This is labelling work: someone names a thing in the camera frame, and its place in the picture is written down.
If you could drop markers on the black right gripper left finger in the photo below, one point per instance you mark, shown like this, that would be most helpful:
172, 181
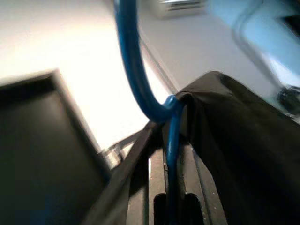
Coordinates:
157, 178

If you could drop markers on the white air conditioner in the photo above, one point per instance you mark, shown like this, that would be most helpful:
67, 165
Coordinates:
178, 7

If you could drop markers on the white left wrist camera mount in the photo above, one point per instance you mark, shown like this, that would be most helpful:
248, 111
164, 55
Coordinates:
253, 30

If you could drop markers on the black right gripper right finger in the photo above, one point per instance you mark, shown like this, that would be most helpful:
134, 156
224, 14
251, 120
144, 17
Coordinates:
187, 173

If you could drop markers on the blue plastic hanger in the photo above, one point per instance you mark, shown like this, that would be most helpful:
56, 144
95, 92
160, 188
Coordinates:
127, 58

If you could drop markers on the black printed shirt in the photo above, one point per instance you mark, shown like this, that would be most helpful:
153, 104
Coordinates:
234, 152

